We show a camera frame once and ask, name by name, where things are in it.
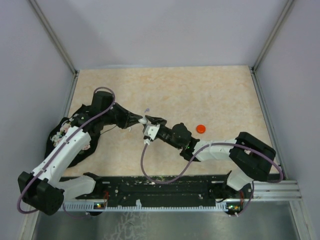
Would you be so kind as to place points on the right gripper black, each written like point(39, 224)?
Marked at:
point(154, 120)

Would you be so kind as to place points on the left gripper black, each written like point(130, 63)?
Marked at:
point(128, 118)

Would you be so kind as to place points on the white earbud charging case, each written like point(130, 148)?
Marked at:
point(143, 120)

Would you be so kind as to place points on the orange earbud charging case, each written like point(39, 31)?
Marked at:
point(201, 128)

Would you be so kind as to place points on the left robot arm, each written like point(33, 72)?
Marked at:
point(42, 189)

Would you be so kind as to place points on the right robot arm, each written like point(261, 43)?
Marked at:
point(252, 157)

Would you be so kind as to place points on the black floral printed cloth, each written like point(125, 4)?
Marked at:
point(70, 127)

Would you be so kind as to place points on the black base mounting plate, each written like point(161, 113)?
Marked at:
point(187, 191)

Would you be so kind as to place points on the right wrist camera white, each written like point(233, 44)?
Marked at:
point(150, 132)

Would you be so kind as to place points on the white slotted cable duct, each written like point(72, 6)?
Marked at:
point(93, 206)

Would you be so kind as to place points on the aluminium frame corner post left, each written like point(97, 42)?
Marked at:
point(52, 35)

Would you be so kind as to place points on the aluminium frame corner post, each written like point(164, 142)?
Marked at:
point(52, 35)
point(289, 4)

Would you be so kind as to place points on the aluminium frame corner post right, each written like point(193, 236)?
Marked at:
point(289, 4)

